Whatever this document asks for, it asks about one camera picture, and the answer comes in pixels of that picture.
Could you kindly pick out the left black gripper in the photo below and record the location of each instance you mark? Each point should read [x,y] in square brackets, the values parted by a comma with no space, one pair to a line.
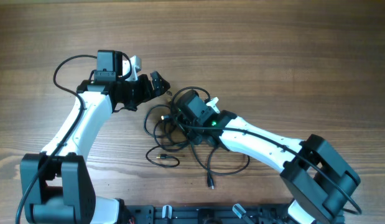
[152,88]

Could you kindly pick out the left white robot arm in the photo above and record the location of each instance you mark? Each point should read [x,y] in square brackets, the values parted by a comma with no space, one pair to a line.
[56,185]

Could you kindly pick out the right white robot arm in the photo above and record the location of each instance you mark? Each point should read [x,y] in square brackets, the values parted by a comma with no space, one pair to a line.
[317,176]

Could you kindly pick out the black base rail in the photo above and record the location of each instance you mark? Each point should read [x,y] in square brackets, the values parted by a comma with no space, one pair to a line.
[261,214]

